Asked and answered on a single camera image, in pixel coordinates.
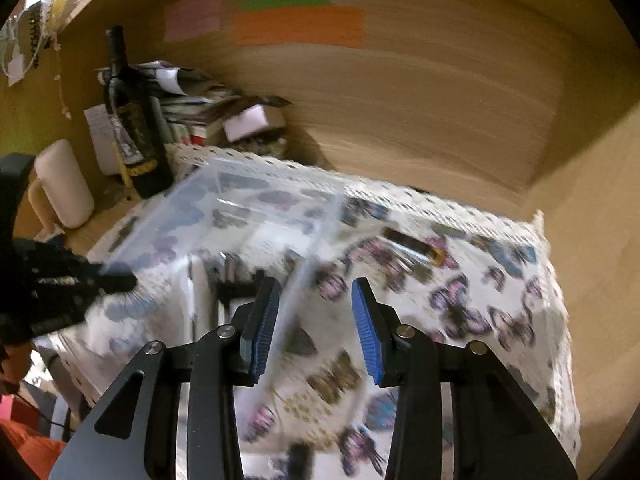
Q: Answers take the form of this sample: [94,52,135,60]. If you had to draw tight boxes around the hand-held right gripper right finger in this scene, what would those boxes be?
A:
[350,276,580,480]

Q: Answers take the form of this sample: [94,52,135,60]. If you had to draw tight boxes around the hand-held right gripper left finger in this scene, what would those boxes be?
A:
[47,276,282,480]

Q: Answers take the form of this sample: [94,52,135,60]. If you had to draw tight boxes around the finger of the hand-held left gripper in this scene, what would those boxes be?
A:
[89,264,138,300]

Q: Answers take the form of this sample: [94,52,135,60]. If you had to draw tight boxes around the AA battery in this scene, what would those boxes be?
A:
[382,227,446,267]

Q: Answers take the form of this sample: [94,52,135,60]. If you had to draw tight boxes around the clear plastic container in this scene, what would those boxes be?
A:
[100,156,347,401]

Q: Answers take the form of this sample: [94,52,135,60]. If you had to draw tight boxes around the person's left hand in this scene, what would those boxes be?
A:
[0,342,34,397]

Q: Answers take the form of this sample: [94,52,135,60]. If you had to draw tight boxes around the butterfly print tablecloth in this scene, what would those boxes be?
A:
[35,142,583,480]

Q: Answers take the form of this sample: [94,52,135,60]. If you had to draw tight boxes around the small black object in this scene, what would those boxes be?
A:
[287,442,314,480]

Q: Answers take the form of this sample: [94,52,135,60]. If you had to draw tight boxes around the white paper note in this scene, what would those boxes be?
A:
[84,105,121,176]

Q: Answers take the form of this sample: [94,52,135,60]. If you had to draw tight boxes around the dark wine bottle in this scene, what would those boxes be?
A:
[102,25,175,200]

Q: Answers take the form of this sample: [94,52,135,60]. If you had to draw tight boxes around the orange cloth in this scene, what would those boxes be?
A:
[0,420,67,480]

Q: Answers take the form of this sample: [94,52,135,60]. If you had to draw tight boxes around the brown dried decoration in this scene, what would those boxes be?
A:
[250,135,289,159]

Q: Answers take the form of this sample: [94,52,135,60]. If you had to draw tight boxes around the stack of books and papers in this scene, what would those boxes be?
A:
[97,60,246,148]

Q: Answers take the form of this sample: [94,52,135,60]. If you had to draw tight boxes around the white card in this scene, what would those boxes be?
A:
[222,105,271,142]

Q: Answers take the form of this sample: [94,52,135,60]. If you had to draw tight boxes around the black lace ribbon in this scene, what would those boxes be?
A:
[20,2,48,71]

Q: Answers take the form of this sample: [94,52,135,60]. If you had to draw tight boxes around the pink sticky note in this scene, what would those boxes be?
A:
[164,0,224,42]

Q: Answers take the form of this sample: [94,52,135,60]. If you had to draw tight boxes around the orange sticky note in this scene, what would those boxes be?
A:
[232,6,366,50]

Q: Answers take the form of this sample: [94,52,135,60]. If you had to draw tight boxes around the white hanging cord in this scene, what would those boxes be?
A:
[52,45,71,121]

